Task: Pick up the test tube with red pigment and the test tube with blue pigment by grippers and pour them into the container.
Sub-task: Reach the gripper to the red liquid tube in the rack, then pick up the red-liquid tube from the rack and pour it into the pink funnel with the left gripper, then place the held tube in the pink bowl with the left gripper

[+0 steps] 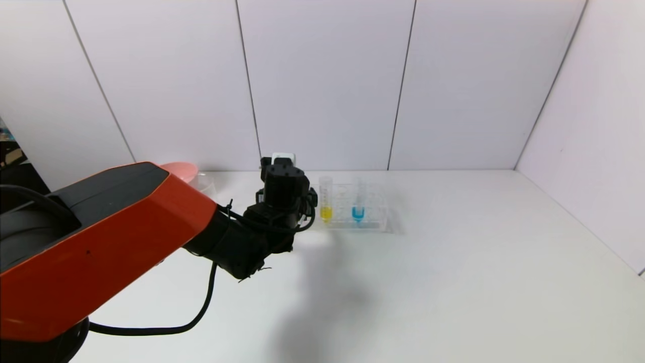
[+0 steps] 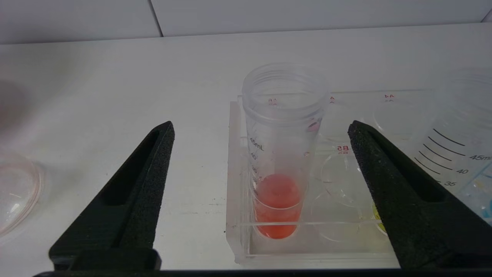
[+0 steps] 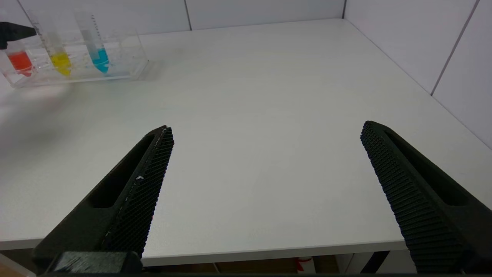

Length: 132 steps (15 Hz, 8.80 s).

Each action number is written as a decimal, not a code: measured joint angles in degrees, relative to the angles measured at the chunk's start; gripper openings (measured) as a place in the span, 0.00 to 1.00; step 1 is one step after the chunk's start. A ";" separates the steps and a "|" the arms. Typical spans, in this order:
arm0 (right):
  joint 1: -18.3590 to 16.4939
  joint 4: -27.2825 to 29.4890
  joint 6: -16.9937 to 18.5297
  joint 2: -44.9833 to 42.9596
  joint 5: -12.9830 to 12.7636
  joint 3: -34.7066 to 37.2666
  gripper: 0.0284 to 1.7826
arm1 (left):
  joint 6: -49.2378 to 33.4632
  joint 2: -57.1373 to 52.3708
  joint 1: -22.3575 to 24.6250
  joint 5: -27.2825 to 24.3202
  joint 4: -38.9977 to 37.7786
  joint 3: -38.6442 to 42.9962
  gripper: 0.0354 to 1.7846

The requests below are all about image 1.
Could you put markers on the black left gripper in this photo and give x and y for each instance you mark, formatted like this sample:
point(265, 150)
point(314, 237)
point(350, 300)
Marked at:
point(284, 194)

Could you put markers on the test tube with blue pigment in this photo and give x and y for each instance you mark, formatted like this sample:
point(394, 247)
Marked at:
point(358, 213)

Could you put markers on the orange and black left arm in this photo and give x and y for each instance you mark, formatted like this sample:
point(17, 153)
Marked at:
point(101, 242)

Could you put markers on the test tube with yellow pigment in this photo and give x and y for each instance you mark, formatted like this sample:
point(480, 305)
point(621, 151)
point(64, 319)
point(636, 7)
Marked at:
point(326, 212)

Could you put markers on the clear acrylic test tube rack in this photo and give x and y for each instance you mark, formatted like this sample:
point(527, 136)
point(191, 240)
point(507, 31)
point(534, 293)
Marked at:
point(375, 212)

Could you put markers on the clear glass beaker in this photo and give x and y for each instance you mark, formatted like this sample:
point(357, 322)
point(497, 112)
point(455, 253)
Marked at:
point(207, 185)

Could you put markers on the pink plastic bowl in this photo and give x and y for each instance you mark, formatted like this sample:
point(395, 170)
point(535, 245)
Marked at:
point(181, 170)

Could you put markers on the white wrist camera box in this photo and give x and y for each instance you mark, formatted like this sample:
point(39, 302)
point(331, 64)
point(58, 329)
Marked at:
point(282, 155)

